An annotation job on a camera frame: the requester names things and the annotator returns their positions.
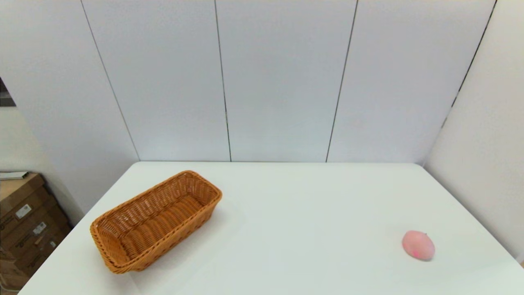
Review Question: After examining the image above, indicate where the brown cardboard box with label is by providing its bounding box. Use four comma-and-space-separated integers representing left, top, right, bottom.
0, 225, 74, 289
0, 204, 68, 256
0, 173, 56, 230

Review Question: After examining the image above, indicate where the brown woven wicker basket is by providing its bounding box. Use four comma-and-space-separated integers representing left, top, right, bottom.
90, 170, 223, 274

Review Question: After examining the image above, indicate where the pink peach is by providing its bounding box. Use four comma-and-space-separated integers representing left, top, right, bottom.
402, 230, 436, 262

